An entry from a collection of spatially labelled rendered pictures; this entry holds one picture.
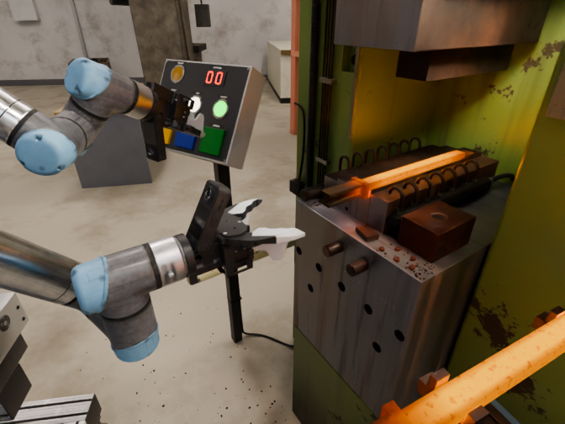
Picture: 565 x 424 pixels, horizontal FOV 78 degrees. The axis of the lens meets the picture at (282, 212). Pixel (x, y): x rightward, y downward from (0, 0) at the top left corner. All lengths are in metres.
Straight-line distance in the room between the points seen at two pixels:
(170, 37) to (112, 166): 2.63
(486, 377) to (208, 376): 1.32
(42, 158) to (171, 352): 1.24
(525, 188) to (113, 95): 0.78
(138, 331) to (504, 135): 0.99
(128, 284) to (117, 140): 2.75
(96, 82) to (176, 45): 4.75
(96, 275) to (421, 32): 0.61
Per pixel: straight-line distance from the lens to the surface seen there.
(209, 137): 1.04
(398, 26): 0.68
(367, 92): 0.98
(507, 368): 0.47
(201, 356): 1.71
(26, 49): 9.41
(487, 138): 1.15
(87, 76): 0.75
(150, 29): 5.58
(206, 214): 0.56
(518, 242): 0.78
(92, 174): 3.43
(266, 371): 1.63
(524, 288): 0.82
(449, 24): 0.72
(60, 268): 0.66
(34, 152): 0.68
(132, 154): 3.28
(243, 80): 1.03
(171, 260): 0.56
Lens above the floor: 1.32
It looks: 30 degrees down
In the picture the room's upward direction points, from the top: straight up
